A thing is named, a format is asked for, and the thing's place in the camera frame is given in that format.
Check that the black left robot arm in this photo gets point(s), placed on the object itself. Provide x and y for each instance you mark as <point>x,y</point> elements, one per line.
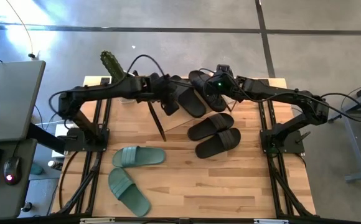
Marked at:
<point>105,90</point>

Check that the small black knob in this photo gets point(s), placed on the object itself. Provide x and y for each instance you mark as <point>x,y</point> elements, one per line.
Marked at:
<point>27,207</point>

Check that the teal round object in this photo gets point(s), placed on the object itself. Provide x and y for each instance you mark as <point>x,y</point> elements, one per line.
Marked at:
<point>37,169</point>

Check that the light grey desk top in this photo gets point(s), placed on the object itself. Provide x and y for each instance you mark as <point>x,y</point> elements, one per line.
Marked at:
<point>6,102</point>

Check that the wooden shelf with black frame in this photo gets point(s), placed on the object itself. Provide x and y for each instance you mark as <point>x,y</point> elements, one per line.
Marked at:
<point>180,119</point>

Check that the black aluminium table frame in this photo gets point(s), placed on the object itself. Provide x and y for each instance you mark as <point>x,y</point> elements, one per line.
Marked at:
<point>230,220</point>

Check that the black slide sandal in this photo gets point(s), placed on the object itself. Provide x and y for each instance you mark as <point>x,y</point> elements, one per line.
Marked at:
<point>191,102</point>
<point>208,126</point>
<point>218,144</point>
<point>218,104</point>

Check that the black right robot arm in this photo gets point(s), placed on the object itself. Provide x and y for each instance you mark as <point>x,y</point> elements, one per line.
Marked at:
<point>277,93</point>

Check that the dark grey desk top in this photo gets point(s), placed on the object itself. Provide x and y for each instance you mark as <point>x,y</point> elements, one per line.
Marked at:
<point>0,199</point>

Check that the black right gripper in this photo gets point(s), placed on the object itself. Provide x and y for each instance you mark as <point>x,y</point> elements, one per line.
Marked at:
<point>227,85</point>

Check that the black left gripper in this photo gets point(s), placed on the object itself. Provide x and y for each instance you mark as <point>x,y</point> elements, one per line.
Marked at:
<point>157,88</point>

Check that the black computer mouse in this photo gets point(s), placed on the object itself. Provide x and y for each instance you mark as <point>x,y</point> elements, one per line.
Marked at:
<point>12,168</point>

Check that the white hexagonal plant pot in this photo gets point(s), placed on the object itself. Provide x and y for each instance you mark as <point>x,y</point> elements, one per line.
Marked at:
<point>129,100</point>

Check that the green slide sandal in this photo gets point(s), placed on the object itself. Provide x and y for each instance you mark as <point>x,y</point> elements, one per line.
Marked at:
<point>127,191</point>
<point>143,155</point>

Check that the small white-capped bottle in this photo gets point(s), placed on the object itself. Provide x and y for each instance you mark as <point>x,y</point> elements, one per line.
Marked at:
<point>53,164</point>

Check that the silver bracket strip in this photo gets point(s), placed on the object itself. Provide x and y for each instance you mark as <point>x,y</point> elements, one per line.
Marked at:
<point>270,221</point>
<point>97,220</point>

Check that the green cactus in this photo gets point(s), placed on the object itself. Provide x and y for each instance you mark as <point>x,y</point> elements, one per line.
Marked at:
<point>110,63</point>

